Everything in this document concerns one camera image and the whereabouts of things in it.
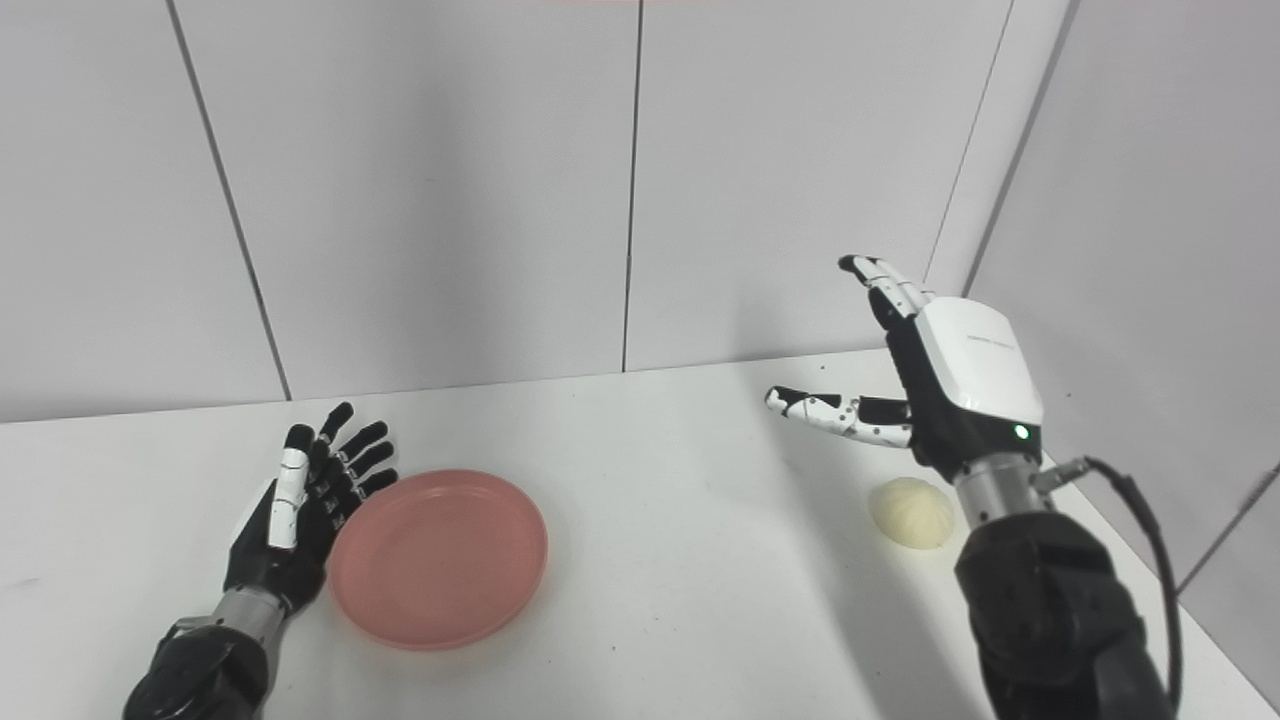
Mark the white steamed bun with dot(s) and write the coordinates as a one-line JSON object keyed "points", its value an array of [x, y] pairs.
{"points": [[911, 512]]}

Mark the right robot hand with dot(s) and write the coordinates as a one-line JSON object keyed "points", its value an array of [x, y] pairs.
{"points": [[950, 380]]}

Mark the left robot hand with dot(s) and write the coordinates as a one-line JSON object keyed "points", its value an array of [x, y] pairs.
{"points": [[300, 510]]}

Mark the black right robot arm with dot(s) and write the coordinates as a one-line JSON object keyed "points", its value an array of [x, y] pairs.
{"points": [[1050, 600]]}

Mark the pink round plate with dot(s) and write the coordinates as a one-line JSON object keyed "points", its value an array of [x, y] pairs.
{"points": [[438, 560]]}

